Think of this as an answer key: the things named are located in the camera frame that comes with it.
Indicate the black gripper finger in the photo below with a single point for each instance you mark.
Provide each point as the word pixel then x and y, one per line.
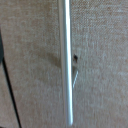
pixel 1 46

